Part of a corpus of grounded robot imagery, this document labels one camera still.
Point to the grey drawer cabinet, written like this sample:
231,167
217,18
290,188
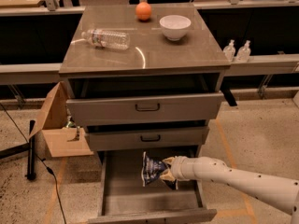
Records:
152,66

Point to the white bowl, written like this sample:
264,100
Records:
174,27

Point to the grey bottom drawer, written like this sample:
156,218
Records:
124,199

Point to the brown cardboard box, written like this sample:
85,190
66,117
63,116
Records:
51,122

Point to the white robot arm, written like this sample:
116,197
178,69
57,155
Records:
279,192

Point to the grey top drawer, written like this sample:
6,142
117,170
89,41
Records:
169,108

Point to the orange fruit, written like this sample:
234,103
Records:
143,11

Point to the grey drawer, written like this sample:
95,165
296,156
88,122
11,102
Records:
124,199
177,137
169,108

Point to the grey middle drawer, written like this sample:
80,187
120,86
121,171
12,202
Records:
177,137

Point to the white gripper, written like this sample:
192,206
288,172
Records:
179,168

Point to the right clear pump bottle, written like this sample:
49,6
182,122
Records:
243,53

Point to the black metal stand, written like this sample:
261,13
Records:
30,148

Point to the clear plastic water bottle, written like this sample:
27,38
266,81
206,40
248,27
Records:
107,39

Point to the blue chip bag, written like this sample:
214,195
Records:
152,169

